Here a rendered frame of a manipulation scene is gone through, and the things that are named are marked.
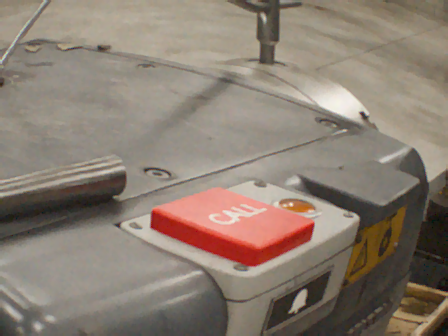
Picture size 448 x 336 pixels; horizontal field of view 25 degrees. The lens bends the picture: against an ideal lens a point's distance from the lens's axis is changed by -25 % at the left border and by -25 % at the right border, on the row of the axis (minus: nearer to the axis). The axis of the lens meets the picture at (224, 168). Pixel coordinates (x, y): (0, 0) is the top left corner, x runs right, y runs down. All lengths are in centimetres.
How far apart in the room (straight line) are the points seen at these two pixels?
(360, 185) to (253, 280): 18
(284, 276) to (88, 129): 20
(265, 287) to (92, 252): 9
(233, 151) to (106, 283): 25
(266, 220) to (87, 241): 10
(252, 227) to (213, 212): 2
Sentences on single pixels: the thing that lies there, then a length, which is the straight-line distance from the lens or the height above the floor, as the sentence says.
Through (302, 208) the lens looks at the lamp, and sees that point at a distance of 66.
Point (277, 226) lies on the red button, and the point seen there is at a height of 127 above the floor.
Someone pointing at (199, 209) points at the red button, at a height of 127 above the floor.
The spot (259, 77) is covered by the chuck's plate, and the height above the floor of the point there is 124.
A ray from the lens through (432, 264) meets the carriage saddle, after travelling 164.
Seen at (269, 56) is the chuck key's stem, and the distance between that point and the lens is 111.
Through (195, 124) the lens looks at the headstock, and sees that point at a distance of 79.
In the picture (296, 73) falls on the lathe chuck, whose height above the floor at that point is 124.
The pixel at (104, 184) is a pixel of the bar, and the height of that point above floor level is 127.
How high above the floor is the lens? 146
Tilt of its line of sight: 17 degrees down
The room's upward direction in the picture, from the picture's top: 10 degrees clockwise
